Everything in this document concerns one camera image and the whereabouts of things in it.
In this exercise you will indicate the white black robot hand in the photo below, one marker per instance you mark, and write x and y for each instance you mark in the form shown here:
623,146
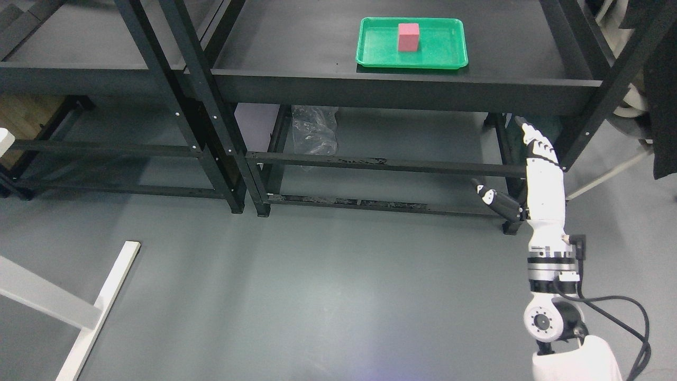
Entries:
545,203

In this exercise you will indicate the white standing desk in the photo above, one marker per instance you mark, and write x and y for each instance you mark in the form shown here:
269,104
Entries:
29,289

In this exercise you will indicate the office chair with black jacket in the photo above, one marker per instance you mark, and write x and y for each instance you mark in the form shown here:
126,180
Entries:
647,110

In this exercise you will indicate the black right metal shelf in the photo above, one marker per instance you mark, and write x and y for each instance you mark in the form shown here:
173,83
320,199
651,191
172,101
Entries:
525,58

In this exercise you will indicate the clear plastic bag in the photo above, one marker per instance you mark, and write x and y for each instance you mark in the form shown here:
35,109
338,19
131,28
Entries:
314,130

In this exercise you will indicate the black metal shelf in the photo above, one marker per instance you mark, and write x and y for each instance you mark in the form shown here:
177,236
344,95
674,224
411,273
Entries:
525,58
106,84

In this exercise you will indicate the pink foam block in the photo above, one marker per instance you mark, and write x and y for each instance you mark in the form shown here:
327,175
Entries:
408,37

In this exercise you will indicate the green plastic tray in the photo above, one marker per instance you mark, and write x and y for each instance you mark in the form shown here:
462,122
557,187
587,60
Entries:
442,44

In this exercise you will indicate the black left metal shelf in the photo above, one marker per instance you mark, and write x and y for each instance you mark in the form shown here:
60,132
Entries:
106,84

